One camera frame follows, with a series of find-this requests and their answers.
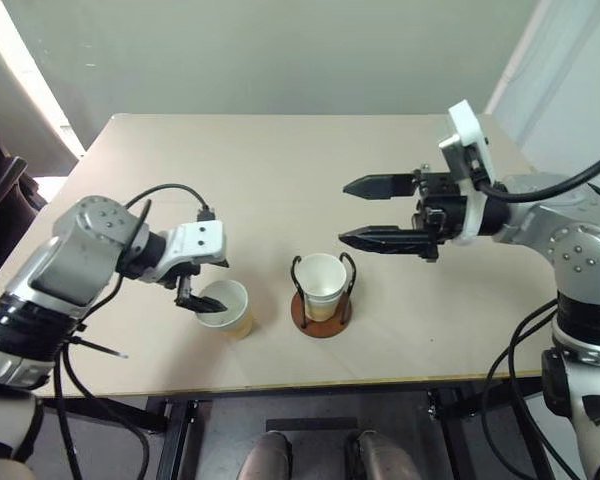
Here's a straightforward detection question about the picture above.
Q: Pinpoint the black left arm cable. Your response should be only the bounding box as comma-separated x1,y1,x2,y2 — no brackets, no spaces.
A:
53,183,217,480

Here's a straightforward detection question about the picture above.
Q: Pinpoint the dark chair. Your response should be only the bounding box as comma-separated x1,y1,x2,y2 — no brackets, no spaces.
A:
0,112,49,297

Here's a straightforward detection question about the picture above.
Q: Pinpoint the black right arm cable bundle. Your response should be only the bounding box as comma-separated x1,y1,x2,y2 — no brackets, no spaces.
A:
483,298,574,480

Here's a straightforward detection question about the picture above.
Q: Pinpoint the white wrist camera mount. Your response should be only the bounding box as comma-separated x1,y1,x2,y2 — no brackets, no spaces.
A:
152,220,230,289
438,99,497,247

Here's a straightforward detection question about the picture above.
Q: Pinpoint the black metal table frame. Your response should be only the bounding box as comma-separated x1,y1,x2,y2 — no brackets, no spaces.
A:
39,375,549,480

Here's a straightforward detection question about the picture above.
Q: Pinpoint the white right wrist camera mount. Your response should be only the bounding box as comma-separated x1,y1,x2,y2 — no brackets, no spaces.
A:
438,99,497,247

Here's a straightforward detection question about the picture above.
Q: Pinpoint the wire cup holder wooden base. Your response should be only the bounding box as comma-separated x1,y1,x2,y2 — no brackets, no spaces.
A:
289,251,358,341

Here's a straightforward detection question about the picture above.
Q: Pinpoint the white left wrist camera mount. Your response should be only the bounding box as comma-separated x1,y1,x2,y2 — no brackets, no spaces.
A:
152,220,230,289

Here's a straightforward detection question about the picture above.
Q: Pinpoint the grey rounded foot-like shape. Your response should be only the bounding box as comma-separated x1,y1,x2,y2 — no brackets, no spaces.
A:
236,430,294,480
346,430,422,480

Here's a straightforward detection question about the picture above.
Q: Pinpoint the black floor mat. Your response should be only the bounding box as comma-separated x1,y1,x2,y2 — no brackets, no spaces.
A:
265,416,360,434

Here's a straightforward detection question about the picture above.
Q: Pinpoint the black zip tie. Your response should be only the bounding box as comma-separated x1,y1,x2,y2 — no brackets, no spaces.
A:
68,337,130,360

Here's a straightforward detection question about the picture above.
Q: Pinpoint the white paper cup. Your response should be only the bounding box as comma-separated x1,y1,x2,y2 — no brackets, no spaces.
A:
306,294,343,324
298,253,348,307
194,279,256,343

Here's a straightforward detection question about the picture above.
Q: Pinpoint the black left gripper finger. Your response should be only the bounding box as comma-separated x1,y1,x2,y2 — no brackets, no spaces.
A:
186,294,230,315

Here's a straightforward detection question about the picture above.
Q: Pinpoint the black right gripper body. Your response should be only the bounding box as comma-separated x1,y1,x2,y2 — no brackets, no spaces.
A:
410,168,470,245

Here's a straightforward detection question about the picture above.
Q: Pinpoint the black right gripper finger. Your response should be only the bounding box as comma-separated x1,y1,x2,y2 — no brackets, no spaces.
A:
338,224,440,264
342,171,416,202

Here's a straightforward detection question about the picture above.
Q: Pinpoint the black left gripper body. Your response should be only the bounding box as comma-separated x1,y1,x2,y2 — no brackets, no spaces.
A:
167,263,202,309

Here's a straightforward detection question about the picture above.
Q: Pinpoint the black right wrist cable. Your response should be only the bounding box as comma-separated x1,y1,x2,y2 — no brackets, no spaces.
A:
479,144,600,203

